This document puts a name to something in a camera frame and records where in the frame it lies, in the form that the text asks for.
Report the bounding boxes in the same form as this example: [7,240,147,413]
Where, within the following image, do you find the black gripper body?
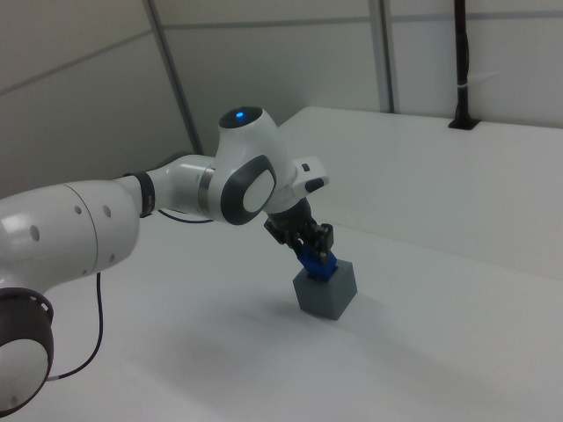
[263,199,316,246]

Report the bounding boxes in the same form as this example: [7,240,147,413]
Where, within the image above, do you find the blue block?
[295,244,340,283]

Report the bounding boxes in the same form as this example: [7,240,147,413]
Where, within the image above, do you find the grey hollow cuboid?
[292,259,358,321]

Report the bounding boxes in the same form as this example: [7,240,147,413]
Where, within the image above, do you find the black pole with base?
[447,0,481,131]

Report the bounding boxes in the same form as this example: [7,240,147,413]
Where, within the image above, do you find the grey partition post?
[372,0,402,113]
[142,0,204,154]

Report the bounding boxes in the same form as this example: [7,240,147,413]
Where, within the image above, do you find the white cable tie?
[456,72,501,90]

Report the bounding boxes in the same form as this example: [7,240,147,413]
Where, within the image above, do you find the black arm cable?
[47,207,215,382]

